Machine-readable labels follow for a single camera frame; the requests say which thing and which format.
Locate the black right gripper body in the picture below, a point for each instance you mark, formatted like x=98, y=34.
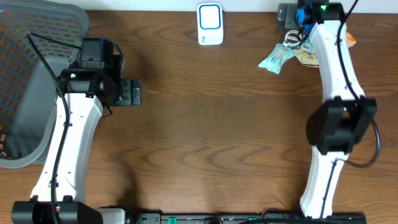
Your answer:
x=288, y=10

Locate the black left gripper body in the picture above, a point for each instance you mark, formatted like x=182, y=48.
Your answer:
x=135, y=92

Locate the green Zam-Buk tin box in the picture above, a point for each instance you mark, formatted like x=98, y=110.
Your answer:
x=293, y=39

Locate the teal Kleenex tissue pack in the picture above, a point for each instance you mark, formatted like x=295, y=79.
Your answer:
x=307, y=46

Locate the mint green wipes pack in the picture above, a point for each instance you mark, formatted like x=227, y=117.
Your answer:
x=277, y=58

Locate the cream snack bag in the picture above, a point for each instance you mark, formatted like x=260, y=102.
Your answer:
x=307, y=59

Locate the orange Kleenex tissue pack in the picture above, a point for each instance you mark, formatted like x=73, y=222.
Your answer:
x=350, y=40

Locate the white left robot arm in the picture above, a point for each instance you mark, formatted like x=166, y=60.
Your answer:
x=89, y=85

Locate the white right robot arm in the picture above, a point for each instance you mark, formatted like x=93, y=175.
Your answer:
x=345, y=113

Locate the white barcode scanner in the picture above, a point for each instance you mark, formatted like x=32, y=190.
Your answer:
x=210, y=23

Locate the grey plastic mesh basket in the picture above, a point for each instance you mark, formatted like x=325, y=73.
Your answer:
x=28, y=94

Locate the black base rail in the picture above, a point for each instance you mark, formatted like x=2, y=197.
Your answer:
x=270, y=216

